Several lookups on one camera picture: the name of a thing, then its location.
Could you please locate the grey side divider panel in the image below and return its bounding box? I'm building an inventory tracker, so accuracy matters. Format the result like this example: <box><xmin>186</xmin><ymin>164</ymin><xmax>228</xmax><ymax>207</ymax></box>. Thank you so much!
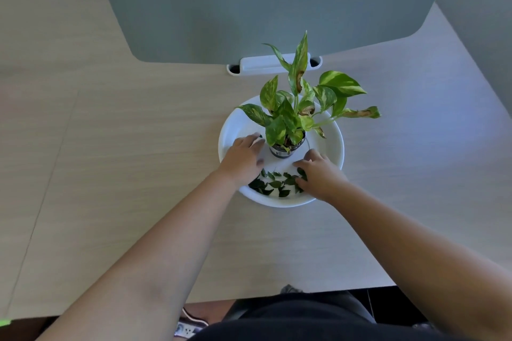
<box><xmin>435</xmin><ymin>0</ymin><xmax>512</xmax><ymax>117</ymax></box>

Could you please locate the person's right forearm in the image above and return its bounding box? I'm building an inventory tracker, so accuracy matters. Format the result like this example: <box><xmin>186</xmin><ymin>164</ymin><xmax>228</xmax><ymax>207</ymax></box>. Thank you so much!
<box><xmin>326</xmin><ymin>183</ymin><xmax>512</xmax><ymax>341</ymax></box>

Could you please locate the person's left hand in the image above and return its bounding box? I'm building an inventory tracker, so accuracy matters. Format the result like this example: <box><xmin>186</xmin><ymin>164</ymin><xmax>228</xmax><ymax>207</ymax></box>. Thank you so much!
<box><xmin>218</xmin><ymin>132</ymin><xmax>267</xmax><ymax>190</ymax></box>

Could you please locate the white divider clamp bracket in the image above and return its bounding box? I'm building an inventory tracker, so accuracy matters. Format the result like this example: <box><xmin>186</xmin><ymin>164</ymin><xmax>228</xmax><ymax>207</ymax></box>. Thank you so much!
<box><xmin>226</xmin><ymin>54</ymin><xmax>323</xmax><ymax>76</ymax></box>

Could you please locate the pile of cut green leaves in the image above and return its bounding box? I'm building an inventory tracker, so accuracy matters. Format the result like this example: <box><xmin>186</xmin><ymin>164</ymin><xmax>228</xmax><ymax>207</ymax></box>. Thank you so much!
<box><xmin>248</xmin><ymin>167</ymin><xmax>309</xmax><ymax>198</ymax></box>

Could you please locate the grey desk divider panel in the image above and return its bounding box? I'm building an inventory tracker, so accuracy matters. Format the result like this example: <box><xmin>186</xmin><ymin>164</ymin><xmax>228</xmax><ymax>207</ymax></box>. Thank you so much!
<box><xmin>98</xmin><ymin>0</ymin><xmax>458</xmax><ymax>65</ymax></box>

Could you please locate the person's right hand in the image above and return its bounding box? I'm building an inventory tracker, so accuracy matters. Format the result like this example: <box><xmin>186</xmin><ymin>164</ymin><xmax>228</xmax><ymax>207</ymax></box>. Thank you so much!
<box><xmin>292</xmin><ymin>148</ymin><xmax>349</xmax><ymax>204</ymax></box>

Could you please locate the person's black clothing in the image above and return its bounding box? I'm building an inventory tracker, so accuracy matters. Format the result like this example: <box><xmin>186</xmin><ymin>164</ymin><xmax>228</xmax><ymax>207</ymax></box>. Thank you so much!
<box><xmin>188</xmin><ymin>284</ymin><xmax>465</xmax><ymax>341</ymax></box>

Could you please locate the white power cable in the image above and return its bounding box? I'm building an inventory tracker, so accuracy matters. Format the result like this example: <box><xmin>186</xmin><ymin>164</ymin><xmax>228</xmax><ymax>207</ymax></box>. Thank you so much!
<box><xmin>182</xmin><ymin>307</ymin><xmax>209</xmax><ymax>328</ymax></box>

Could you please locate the small dark plant pot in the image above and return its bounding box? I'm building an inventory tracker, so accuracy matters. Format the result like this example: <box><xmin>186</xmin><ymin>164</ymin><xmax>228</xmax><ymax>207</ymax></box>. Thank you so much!
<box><xmin>269</xmin><ymin>132</ymin><xmax>307</xmax><ymax>159</ymax></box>

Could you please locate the white round bowl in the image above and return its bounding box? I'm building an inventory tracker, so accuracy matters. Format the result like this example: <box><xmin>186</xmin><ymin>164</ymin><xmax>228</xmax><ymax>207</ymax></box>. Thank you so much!
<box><xmin>218</xmin><ymin>95</ymin><xmax>345</xmax><ymax>208</ymax></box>

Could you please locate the white power strip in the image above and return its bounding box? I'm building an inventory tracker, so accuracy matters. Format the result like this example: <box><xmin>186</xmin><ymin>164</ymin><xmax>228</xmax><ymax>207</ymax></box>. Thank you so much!
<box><xmin>174</xmin><ymin>321</ymin><xmax>205</xmax><ymax>340</ymax></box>

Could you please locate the person's left forearm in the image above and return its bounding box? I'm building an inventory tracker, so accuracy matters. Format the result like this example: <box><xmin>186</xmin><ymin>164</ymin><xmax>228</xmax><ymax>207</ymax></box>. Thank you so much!
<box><xmin>35</xmin><ymin>171</ymin><xmax>241</xmax><ymax>341</ymax></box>

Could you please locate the green variegated pothos plant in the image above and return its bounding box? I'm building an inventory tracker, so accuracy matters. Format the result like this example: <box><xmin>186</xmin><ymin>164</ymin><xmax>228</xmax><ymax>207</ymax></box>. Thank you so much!
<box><xmin>235</xmin><ymin>31</ymin><xmax>382</xmax><ymax>153</ymax></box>

